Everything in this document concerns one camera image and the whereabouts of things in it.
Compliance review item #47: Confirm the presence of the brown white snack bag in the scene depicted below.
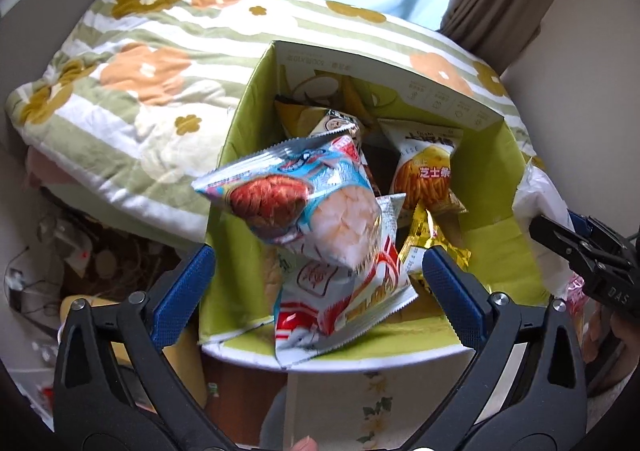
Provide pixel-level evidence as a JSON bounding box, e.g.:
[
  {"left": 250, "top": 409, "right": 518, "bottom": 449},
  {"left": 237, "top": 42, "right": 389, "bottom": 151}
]
[{"left": 309, "top": 109, "right": 362, "bottom": 139}]

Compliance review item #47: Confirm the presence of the grey bed headboard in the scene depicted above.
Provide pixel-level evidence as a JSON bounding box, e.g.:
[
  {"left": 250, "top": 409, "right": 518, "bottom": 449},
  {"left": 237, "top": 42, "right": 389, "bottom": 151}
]
[{"left": 0, "top": 0, "right": 154, "bottom": 147}]

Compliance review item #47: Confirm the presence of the white yellow cheese stick bag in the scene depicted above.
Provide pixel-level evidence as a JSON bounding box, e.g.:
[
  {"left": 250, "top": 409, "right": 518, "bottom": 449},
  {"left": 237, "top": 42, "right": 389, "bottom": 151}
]
[{"left": 378, "top": 119, "right": 466, "bottom": 220}]

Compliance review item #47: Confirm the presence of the red white snack bag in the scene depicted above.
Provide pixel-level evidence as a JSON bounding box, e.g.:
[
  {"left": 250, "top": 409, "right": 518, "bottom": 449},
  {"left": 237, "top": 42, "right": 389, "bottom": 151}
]
[{"left": 273, "top": 193, "right": 418, "bottom": 369}]

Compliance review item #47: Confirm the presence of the floral striped duvet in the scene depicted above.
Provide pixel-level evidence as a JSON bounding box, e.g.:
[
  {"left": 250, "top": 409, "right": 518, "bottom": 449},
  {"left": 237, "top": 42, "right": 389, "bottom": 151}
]
[{"left": 5, "top": 0, "right": 536, "bottom": 247}]

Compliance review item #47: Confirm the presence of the gold candy bag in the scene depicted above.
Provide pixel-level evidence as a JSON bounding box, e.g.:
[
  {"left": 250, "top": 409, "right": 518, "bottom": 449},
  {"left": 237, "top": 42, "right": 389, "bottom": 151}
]
[{"left": 399, "top": 204, "right": 472, "bottom": 289}]

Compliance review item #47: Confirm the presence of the left hand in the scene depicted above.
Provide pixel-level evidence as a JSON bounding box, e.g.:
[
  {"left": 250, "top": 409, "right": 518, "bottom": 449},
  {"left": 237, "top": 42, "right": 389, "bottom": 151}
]
[{"left": 291, "top": 436, "right": 319, "bottom": 451}]

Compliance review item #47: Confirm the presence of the yellow black chip bag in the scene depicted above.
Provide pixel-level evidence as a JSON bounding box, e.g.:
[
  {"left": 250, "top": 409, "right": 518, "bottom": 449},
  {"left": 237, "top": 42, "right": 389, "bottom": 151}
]
[{"left": 273, "top": 98, "right": 371, "bottom": 143}]

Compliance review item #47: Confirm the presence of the blue shrimp cracker bag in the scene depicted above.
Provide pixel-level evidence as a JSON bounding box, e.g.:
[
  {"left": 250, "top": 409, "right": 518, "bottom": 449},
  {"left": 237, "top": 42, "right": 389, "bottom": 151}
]
[{"left": 192, "top": 130, "right": 382, "bottom": 272}]

